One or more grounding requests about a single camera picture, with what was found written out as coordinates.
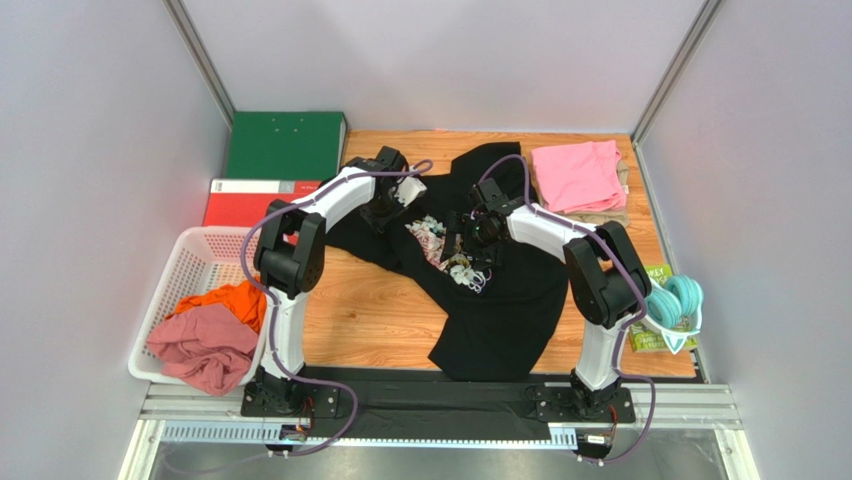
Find green ring binder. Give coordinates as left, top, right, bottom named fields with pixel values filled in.
left=223, top=111, right=348, bottom=181

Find dusty pink t shirt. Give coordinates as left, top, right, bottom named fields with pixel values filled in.
left=146, top=304, right=259, bottom=396

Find folded pink t shirt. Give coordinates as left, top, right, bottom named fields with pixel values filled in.
left=531, top=140, right=623, bottom=213

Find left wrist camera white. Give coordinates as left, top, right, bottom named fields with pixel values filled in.
left=394, top=176, right=427, bottom=208

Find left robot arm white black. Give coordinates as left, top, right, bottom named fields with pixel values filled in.
left=247, top=146, right=425, bottom=408

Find teal headphones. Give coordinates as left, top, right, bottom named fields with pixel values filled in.
left=640, top=275, right=705, bottom=354

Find green book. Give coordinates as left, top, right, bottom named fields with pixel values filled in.
left=628, top=264, right=698, bottom=353

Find aluminium frame rail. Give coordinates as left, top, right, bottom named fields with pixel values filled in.
left=140, top=384, right=743, bottom=450

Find black floral t shirt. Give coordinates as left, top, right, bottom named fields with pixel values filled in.
left=327, top=142, right=569, bottom=382

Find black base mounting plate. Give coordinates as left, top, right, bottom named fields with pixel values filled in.
left=240, top=366, right=631, bottom=435

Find red ring binder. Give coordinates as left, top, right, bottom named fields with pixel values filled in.
left=202, top=178, right=321, bottom=243

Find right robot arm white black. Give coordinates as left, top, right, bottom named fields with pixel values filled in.
left=442, top=178, right=652, bottom=397

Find white plastic laundry basket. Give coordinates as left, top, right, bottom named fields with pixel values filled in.
left=128, top=227, right=268, bottom=388

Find folded beige t shirt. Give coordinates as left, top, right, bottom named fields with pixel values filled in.
left=567, top=160, right=630, bottom=227

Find orange t shirt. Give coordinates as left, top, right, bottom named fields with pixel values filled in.
left=165, top=280, right=267, bottom=333

